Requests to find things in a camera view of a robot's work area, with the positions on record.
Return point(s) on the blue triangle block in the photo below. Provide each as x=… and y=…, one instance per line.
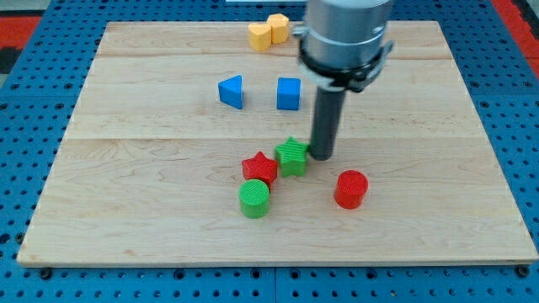
x=231, y=91

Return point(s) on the red cylinder block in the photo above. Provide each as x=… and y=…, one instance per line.
x=351, y=188

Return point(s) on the blue cube block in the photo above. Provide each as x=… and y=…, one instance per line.
x=288, y=93

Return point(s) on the green cylinder block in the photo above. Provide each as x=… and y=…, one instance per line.
x=254, y=197

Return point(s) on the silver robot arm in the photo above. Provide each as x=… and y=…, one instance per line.
x=340, y=46

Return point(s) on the yellow hexagon block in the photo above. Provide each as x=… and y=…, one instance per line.
x=280, y=27

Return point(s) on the light wooden board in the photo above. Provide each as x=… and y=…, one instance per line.
x=149, y=168

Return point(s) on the red star block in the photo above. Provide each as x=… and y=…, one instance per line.
x=260, y=167

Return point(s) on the yellow heart block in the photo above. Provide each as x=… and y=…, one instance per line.
x=259, y=36

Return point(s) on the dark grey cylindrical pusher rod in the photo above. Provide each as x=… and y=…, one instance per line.
x=325, y=123

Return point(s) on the green star block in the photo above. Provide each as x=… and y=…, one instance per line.
x=291, y=157

